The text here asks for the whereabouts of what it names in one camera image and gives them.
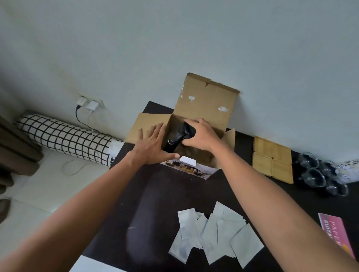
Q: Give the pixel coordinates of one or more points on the person's right hand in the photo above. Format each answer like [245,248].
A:
[204,136]

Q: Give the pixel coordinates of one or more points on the person's left hand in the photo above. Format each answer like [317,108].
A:
[150,150]

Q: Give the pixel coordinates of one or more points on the person's left thumb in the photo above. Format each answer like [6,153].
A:
[171,156]

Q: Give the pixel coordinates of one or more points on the person's right thumb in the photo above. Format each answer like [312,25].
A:
[188,141]

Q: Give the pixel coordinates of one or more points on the person's left middle finger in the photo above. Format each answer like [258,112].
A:
[159,131]

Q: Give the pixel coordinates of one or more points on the person's left little finger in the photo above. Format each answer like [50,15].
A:
[141,134]

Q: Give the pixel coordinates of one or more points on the black bottle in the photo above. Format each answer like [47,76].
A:
[176,137]

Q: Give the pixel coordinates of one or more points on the cardboard box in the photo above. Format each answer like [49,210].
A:
[202,103]

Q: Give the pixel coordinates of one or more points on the person's left forearm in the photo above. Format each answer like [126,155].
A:
[73,213]

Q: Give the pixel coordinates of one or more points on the person's right forearm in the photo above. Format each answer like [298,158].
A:
[277,213]

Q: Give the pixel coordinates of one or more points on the white charger plug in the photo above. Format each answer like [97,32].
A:
[82,102]
[92,106]

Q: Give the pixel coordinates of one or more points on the square bamboo coaster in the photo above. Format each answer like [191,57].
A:
[282,171]
[262,164]
[262,145]
[281,153]

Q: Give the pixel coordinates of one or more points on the black white checkered bolster pillow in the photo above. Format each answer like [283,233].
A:
[67,138]

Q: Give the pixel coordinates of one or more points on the pile of white paper packets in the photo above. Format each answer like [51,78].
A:
[218,238]

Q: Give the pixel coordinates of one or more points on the clear glass cup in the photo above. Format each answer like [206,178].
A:
[337,187]
[314,177]
[308,160]
[328,168]

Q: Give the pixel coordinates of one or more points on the white paper sheet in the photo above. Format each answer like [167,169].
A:
[89,266]

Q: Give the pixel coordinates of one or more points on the white patterned cloth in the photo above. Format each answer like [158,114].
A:
[349,169]

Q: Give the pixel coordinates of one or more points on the pink booklet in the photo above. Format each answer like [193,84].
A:
[335,234]

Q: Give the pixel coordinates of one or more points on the white wall outlet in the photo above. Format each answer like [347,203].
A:
[96,99]

